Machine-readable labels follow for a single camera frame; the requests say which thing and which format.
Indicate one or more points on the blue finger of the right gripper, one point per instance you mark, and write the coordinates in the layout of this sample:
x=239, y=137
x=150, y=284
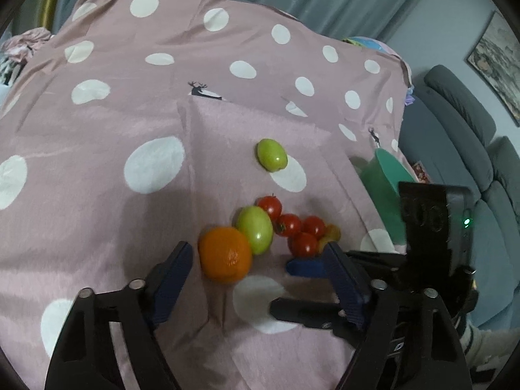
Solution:
x=305, y=268
x=316, y=315

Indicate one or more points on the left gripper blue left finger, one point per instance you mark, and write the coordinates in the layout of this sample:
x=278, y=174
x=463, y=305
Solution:
x=84, y=356

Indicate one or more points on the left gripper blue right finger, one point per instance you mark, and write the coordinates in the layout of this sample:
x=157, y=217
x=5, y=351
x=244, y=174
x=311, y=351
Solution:
x=407, y=337

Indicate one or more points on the red cherry tomato bottom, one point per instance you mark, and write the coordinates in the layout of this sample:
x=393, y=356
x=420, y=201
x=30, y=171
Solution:
x=303, y=245

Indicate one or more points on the red cherry tomato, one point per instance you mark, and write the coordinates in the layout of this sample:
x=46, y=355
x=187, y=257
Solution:
x=288, y=225
x=271, y=205
x=303, y=245
x=314, y=226

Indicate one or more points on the yellow cherry tomato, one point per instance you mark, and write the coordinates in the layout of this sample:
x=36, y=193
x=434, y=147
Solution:
x=332, y=234

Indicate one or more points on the green fruit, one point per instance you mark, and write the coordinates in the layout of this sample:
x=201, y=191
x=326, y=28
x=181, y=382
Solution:
x=255, y=224
x=271, y=155

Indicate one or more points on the red cherry tomato top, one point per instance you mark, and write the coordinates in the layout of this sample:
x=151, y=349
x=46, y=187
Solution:
x=271, y=205

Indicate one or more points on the large orange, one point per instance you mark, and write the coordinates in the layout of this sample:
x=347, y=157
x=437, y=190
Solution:
x=224, y=254

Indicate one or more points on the striped right sleeve forearm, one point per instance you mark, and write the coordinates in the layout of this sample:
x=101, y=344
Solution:
x=488, y=349

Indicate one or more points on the green plastic bowl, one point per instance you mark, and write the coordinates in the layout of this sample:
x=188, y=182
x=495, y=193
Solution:
x=381, y=177

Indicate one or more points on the grey sofa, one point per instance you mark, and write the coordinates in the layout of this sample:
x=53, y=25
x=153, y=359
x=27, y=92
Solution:
x=449, y=136

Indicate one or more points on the colourful cloth behind table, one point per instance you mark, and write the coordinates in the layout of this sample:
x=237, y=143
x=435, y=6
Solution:
x=371, y=43

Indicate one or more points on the pink polka dot tablecloth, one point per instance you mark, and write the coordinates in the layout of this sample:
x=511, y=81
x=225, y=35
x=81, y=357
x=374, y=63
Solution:
x=135, y=127

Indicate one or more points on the pile of clothes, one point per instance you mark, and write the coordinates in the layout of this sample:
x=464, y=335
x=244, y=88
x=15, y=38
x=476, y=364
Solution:
x=18, y=50

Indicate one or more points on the framed wall painting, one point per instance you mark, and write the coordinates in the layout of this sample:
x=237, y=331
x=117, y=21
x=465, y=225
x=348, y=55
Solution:
x=495, y=58

